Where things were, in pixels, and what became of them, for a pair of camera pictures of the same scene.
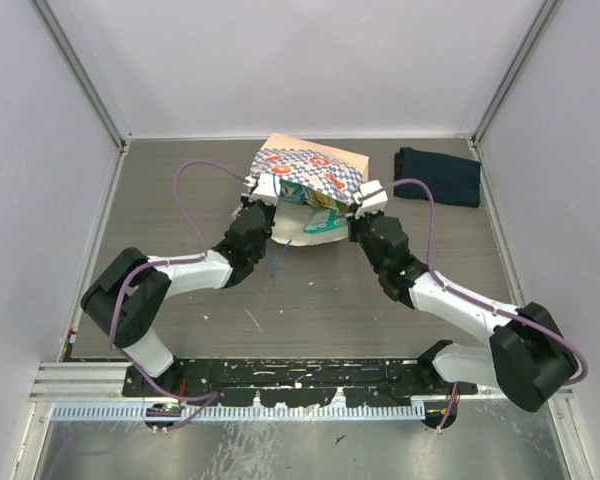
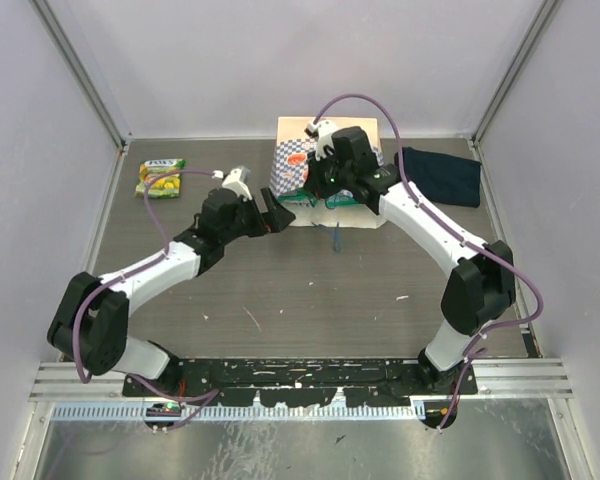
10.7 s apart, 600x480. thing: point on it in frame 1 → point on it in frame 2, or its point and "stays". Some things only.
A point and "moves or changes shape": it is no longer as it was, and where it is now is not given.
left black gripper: (270, 208) → (275, 219)
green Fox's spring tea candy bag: (320, 199) → (165, 186)
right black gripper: (356, 222) → (312, 174)
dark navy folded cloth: (451, 180) stays
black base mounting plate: (363, 381) stays
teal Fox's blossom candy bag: (334, 219) → (339, 198)
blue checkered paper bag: (337, 171) moves or changes shape
